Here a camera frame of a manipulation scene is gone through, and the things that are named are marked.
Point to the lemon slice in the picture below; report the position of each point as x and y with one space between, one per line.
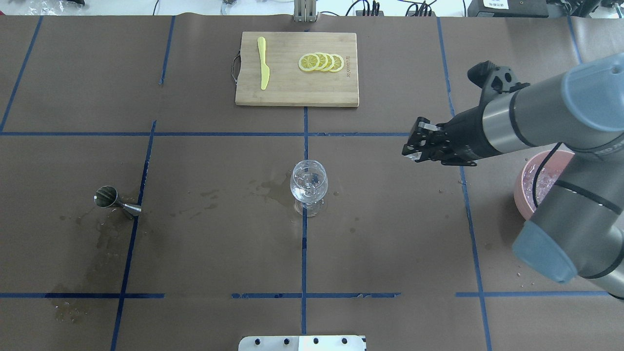
323 61
309 62
329 62
338 63

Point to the bamboo cutting board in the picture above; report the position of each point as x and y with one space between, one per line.
288 85

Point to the steel cocktail jigger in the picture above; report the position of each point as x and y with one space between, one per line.
108 197

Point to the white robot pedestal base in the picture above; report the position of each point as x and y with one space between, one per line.
303 343

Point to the yellow plastic knife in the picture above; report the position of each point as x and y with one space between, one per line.
264 68

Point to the pink plastic bowl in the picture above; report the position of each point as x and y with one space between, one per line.
532 186

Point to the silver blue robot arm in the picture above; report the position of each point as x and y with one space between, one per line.
572 232

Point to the clear ice cube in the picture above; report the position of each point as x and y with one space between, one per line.
416 156

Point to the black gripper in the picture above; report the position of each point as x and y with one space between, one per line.
467 130

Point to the clear wine glass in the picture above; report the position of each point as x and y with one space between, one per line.
309 185

